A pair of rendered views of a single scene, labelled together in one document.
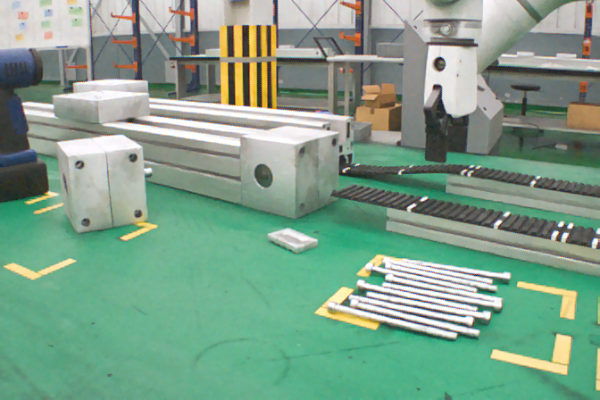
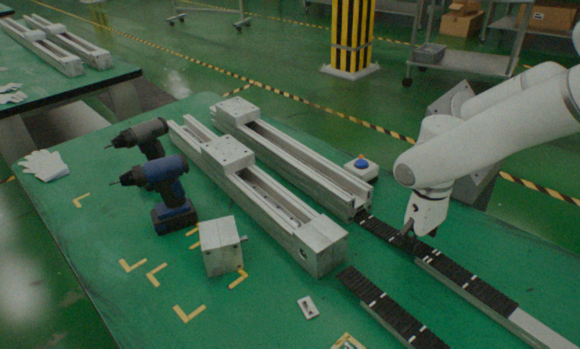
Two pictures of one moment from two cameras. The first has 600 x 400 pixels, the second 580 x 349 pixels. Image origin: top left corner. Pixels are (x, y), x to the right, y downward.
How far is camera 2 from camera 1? 52 cm
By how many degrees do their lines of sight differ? 26
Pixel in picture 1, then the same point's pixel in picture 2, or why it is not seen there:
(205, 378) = not seen: outside the picture
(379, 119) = (461, 26)
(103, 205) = (221, 266)
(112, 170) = (224, 253)
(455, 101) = (421, 230)
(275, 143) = (308, 246)
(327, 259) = (319, 329)
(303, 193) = (321, 269)
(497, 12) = not seen: hidden behind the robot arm
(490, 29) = not seen: hidden behind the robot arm
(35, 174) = (190, 217)
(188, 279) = (253, 335)
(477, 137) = (465, 193)
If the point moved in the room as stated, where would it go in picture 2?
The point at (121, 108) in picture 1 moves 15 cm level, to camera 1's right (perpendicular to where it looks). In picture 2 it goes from (238, 165) to (285, 171)
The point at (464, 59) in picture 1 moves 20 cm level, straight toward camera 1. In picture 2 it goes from (434, 206) to (401, 269)
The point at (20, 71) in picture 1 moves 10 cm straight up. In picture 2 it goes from (176, 173) to (168, 140)
